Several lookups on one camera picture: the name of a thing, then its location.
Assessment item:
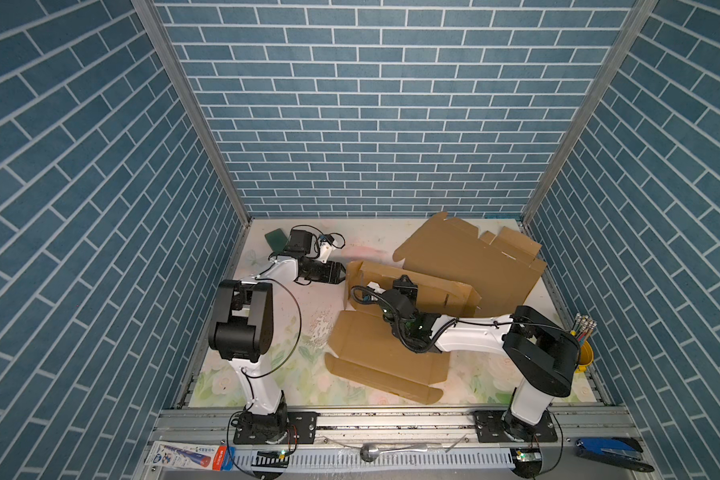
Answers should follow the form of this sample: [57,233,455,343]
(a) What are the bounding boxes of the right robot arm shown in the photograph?
[352,275,581,443]

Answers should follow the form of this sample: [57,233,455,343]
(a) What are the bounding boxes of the green sponge block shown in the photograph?
[264,228,289,254]

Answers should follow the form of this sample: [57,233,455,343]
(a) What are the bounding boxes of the white printed package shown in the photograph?
[145,441,235,471]

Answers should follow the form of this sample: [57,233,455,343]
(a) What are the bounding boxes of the blue black pliers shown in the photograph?
[575,437,655,473]

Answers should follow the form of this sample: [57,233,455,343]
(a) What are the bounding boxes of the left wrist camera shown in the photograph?
[317,234,336,264]

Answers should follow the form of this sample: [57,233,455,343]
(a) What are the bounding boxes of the yellow pencil cup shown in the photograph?
[570,314,597,373]

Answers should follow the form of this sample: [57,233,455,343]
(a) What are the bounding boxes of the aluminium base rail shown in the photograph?
[136,404,658,479]

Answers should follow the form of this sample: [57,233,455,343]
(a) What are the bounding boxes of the white slotted cable duct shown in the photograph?
[234,448,515,474]

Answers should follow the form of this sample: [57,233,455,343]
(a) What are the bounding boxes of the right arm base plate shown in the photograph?
[472,409,559,443]

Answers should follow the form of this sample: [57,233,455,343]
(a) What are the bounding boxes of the cardboard box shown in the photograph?
[393,212,546,317]
[323,259,483,406]

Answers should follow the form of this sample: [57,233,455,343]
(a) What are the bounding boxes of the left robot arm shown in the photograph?
[208,224,346,444]

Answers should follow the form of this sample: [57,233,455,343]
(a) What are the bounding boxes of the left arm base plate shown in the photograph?
[232,411,318,445]

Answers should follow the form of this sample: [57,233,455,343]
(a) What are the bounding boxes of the metal spoon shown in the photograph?
[323,441,469,464]

